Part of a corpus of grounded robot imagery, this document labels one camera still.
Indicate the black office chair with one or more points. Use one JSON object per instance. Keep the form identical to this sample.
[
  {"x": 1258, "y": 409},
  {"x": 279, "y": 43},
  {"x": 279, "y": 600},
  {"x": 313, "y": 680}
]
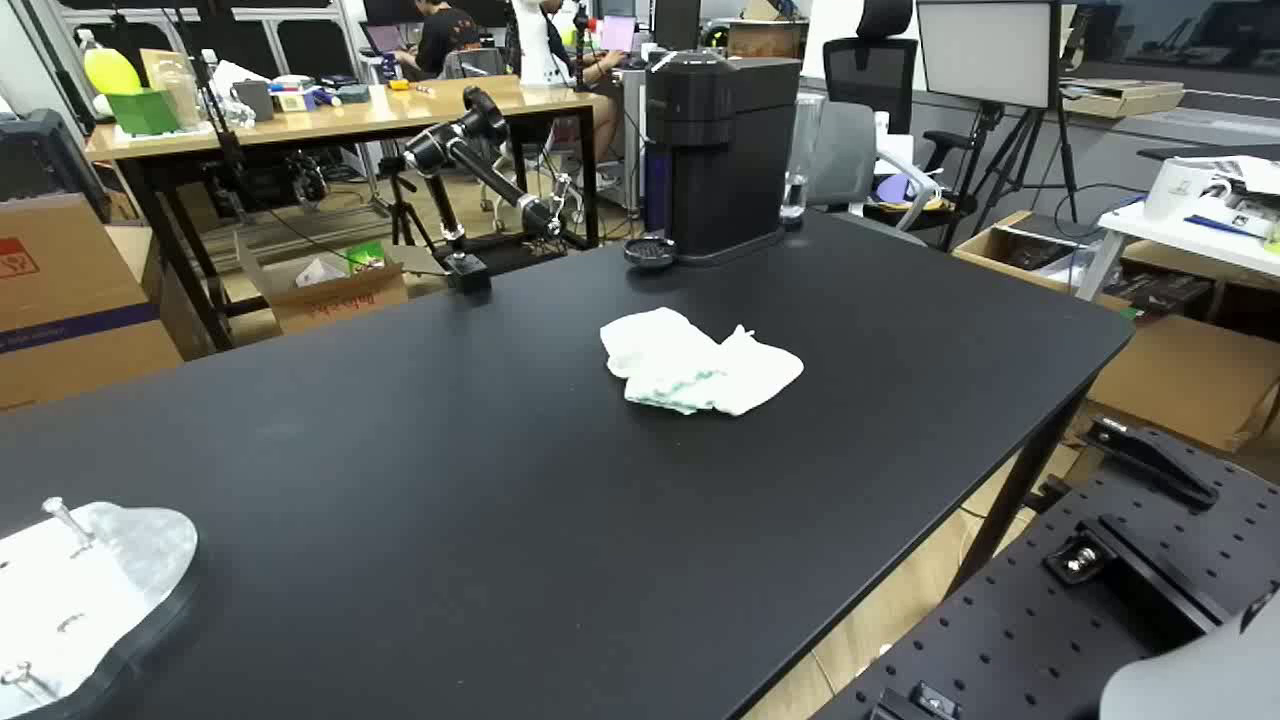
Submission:
[{"x": 864, "y": 82}]

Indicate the grey office chair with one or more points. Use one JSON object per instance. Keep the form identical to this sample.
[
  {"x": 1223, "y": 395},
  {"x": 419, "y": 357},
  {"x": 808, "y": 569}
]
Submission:
[{"x": 839, "y": 149}]

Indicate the yellow round object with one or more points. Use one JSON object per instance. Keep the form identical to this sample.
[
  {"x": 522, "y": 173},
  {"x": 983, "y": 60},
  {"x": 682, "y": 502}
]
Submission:
[{"x": 113, "y": 69}]

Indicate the long wooden table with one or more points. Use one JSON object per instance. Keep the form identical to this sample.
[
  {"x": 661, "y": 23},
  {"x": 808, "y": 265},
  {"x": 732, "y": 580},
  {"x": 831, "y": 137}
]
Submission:
[{"x": 335, "y": 120}]

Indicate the green container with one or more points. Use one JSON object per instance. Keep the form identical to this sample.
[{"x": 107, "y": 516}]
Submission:
[{"x": 144, "y": 112}]

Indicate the shallow open cardboard tray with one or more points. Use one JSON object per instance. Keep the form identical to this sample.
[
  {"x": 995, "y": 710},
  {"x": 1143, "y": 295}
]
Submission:
[{"x": 1025, "y": 245}]

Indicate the white projection board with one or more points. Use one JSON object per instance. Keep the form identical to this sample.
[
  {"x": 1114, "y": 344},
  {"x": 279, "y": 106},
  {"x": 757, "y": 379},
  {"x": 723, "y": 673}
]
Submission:
[{"x": 987, "y": 55}]

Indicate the white cloth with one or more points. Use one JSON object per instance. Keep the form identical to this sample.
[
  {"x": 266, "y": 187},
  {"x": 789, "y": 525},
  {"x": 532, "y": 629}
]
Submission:
[{"x": 694, "y": 365}]

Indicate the small round black cap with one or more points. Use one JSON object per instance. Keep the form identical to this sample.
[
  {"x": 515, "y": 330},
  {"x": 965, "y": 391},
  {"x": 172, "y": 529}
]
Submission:
[{"x": 650, "y": 249}]

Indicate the black coffee machine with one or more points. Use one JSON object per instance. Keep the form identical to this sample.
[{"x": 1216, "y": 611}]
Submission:
[{"x": 723, "y": 145}]

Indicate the open cardboard box with scraps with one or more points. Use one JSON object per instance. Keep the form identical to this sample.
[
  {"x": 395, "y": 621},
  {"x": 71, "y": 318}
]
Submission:
[{"x": 335, "y": 301}]

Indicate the black perforated breadboard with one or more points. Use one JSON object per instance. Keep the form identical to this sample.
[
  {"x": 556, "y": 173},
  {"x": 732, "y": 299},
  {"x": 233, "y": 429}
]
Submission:
[{"x": 1013, "y": 642}]

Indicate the seated person in black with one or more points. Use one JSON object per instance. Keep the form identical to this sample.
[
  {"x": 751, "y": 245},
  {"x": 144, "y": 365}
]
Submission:
[{"x": 444, "y": 35}]

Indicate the white desk with papers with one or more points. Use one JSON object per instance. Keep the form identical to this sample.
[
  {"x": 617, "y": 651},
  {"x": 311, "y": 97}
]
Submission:
[{"x": 1206, "y": 212}]

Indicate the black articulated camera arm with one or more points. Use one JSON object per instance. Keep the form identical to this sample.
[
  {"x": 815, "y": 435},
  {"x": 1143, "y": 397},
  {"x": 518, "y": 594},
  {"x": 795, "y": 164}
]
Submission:
[{"x": 462, "y": 145}]

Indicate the black mount with bolt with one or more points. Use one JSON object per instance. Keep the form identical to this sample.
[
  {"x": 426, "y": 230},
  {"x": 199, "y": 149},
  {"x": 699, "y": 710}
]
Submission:
[{"x": 1081, "y": 560}]

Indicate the grey curved chair back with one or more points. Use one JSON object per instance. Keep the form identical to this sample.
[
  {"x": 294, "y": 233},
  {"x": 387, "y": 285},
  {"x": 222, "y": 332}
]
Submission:
[{"x": 1202, "y": 680}]

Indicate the black board tripod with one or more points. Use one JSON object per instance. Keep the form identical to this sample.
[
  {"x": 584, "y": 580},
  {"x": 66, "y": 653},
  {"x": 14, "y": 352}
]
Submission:
[{"x": 1021, "y": 152}]

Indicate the plain brown cardboard box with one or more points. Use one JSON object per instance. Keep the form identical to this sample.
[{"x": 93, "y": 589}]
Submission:
[{"x": 1186, "y": 381}]

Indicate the large printed cardboard box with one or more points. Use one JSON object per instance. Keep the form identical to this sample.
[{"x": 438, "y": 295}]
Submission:
[{"x": 66, "y": 295}]

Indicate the black clamp bracket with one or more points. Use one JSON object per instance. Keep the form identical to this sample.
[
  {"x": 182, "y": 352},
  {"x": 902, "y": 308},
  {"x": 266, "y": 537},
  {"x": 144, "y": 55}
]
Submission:
[{"x": 1145, "y": 463}]

